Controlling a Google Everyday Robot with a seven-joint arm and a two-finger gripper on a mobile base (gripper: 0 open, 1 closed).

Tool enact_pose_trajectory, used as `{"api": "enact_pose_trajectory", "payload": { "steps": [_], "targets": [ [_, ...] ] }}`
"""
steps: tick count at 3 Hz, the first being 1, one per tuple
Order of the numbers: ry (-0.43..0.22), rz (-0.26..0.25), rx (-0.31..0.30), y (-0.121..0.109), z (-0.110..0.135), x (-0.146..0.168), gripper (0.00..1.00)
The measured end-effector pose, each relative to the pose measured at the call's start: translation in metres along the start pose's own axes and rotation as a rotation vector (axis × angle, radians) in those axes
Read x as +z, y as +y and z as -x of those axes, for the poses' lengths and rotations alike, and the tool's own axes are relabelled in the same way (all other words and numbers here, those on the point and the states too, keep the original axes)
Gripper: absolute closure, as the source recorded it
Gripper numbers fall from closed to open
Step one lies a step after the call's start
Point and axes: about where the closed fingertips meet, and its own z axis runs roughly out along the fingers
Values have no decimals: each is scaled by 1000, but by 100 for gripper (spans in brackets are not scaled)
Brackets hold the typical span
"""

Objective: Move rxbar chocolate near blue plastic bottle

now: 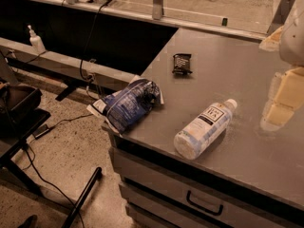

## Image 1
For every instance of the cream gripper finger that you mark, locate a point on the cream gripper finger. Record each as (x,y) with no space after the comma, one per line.
(271,43)
(285,97)

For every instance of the black rxbar chocolate bar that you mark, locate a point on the black rxbar chocolate bar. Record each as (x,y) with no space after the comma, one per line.
(182,63)

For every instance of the blue plastic water bottle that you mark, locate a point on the blue plastic water bottle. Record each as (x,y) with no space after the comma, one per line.
(204,129)

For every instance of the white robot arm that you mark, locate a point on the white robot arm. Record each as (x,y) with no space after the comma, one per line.
(291,45)

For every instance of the white pump dispenser bottle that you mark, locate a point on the white pump dispenser bottle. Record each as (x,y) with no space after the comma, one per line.
(36,41)

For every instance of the grey drawer cabinet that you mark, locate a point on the grey drawer cabinet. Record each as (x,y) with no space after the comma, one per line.
(155,186)

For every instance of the blue chip bag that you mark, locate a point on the blue chip bag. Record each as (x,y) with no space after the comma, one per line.
(124,108)

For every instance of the black metal leg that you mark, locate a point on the black metal leg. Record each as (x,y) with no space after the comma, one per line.
(75,211)

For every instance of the black power adapter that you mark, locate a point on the black power adapter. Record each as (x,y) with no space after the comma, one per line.
(41,131)

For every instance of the grey metal post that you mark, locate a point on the grey metal post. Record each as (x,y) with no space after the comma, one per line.
(157,11)

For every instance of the black drawer handle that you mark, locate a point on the black drawer handle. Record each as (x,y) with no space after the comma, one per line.
(205,203)

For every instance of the grey metal rail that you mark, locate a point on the grey metal rail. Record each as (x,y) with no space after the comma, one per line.
(103,76)

